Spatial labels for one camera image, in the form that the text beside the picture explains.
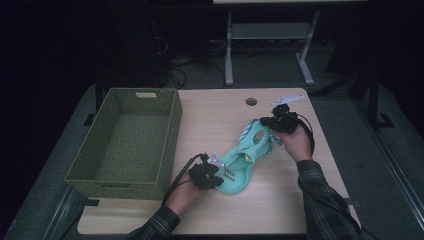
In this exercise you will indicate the person's left hand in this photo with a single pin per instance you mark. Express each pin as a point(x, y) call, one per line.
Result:
point(183, 198)

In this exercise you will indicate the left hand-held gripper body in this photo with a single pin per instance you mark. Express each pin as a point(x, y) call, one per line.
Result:
point(201, 175)

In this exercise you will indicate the person's right hand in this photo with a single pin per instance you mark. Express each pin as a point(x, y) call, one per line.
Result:
point(298, 143)

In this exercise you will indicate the grey metal table frame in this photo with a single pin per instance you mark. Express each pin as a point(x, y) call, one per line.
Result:
point(270, 31)

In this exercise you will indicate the green woven basket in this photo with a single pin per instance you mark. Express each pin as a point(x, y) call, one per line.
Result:
point(126, 143)

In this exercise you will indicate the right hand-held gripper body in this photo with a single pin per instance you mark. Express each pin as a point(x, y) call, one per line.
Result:
point(285, 120)

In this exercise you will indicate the mint green baby garment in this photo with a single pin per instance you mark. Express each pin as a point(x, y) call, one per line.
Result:
point(241, 163)

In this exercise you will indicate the black metal stand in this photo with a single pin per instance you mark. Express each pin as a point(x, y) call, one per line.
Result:
point(375, 100)

